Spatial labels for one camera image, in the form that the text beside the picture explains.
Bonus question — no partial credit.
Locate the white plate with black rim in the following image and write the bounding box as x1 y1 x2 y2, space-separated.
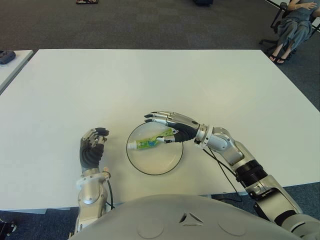
125 122 185 176

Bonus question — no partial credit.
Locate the black game controller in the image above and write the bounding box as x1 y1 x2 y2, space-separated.
0 49 16 66

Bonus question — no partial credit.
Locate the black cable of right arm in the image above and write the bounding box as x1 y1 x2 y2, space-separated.
203 146 244 204

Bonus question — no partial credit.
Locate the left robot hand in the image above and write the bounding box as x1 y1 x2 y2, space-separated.
79 127 110 174

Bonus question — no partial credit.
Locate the green toothpaste tube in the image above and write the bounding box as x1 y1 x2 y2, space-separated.
126 127 176 151

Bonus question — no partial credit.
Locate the seated person in grey dress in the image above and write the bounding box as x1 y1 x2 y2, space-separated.
269 0 317 65

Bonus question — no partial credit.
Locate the seated person on chair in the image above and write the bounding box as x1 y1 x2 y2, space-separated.
259 1 319 55

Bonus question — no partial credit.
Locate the grey robot torso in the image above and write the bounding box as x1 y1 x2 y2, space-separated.
68 194 309 240

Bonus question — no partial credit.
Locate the black wheeled base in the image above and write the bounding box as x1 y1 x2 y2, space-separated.
0 218 18 237

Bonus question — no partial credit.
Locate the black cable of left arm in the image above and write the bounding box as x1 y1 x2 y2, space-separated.
106 178 117 210

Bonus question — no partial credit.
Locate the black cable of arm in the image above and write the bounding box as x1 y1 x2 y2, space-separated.
203 146 244 204
106 178 117 210

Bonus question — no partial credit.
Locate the white side table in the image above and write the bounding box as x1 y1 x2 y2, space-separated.
0 49 34 95

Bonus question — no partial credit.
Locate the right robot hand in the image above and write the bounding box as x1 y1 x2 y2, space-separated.
143 110 201 145

